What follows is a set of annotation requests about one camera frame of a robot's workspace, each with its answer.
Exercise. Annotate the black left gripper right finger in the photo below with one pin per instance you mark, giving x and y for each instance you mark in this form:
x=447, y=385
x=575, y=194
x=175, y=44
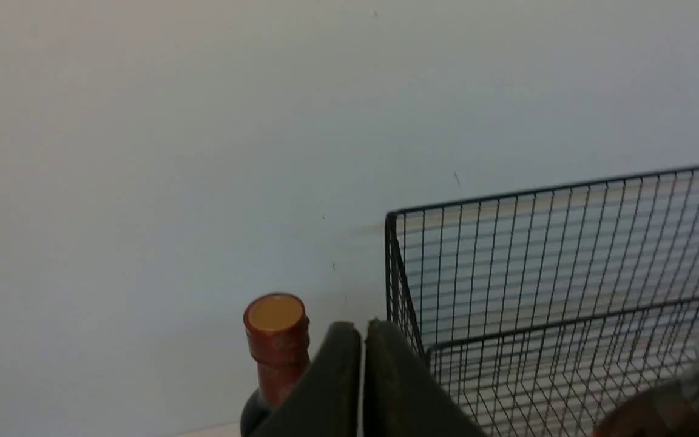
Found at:
x=401, y=398

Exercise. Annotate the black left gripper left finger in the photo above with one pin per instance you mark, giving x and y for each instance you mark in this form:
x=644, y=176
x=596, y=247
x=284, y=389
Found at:
x=324, y=402

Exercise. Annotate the dark soy sauce bottle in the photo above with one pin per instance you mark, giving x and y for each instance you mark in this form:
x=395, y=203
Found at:
x=277, y=332

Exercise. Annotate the black wire mesh shelf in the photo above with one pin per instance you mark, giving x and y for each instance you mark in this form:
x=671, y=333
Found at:
x=540, y=311

